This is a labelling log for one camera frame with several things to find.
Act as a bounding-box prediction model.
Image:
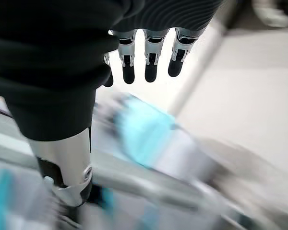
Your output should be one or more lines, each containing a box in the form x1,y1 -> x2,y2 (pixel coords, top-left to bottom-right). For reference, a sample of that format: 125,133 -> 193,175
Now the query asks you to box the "robot right hand black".
0,0 -> 221,223

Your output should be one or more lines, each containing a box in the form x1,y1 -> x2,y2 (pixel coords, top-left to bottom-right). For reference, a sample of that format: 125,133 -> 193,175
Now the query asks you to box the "light blue plastic bin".
112,95 -> 178,168

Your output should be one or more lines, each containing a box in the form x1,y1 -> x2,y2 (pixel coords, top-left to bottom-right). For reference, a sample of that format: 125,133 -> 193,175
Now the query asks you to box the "white medical cart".
0,91 -> 255,230

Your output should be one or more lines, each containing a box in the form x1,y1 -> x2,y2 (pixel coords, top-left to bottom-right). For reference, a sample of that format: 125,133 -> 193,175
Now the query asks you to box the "white object at corner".
252,0 -> 288,28

